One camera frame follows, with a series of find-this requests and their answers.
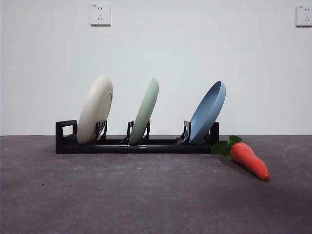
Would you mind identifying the white wall socket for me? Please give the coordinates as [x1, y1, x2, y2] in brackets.
[295, 4, 312, 27]
[90, 3, 112, 27]

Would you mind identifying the orange carrot with green leaves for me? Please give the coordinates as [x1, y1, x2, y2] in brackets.
[211, 135, 271, 181]

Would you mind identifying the blue plate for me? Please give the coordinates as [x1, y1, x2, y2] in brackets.
[189, 80, 227, 144]

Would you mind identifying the cream plate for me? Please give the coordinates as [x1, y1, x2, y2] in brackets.
[77, 75, 114, 144]

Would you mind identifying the green plate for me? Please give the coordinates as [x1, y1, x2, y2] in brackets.
[128, 77, 160, 145]

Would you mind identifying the black plate rack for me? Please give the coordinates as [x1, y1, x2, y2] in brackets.
[55, 119, 219, 155]

